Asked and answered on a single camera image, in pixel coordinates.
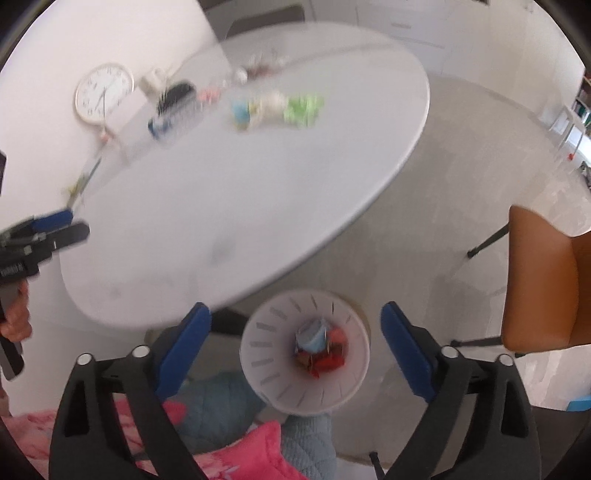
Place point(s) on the blue face mask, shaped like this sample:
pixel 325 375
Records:
pixel 311 337

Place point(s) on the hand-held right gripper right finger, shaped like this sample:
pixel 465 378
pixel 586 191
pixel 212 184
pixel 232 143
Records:
pixel 408 350

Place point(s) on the black plastic mesh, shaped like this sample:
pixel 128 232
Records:
pixel 175 97

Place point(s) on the orange foil wrapper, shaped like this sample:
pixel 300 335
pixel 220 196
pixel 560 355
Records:
pixel 330 363

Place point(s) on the brown and red paper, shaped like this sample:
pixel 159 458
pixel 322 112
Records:
pixel 304 359

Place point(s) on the person's left hand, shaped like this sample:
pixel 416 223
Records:
pixel 16 318

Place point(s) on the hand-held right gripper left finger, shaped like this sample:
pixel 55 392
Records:
pixel 182 350

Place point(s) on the blue quilted pants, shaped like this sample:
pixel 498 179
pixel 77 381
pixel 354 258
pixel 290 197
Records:
pixel 304 443

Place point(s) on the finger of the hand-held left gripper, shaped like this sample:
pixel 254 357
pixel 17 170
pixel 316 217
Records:
pixel 53 219
pixel 69 236

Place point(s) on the clear plastic wrapper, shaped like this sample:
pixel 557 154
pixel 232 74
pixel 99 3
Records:
pixel 268 64

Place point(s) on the white waste bin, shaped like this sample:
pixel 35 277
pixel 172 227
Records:
pixel 277 369

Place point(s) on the grey drawer unit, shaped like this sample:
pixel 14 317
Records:
pixel 406 27

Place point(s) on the light blue paper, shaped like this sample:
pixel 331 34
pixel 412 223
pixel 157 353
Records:
pixel 241 114

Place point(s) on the white mug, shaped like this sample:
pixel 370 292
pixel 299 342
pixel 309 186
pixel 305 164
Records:
pixel 154 81

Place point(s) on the open bookshelf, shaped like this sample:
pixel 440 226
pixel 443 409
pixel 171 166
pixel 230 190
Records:
pixel 582 99

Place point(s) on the white rectangular box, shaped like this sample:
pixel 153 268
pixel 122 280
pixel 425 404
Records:
pixel 127 110

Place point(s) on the pink jacket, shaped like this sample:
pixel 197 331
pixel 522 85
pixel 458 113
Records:
pixel 249 452

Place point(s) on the green paper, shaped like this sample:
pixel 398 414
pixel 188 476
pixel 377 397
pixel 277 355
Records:
pixel 302 110

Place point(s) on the round wall clock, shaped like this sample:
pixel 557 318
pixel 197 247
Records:
pixel 104 92

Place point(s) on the grey chair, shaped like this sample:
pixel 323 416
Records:
pixel 258 18

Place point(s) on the small pink paper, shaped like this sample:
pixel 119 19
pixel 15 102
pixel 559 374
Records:
pixel 208 94

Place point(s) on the clear plastic bottle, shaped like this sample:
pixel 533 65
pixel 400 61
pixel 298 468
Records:
pixel 240 74

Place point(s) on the white tissue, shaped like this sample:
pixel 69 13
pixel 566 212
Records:
pixel 270 105

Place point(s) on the dark pen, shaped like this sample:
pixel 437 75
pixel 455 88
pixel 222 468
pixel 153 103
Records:
pixel 93 167

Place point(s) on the orange chair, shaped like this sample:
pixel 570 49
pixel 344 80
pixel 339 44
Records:
pixel 545 286

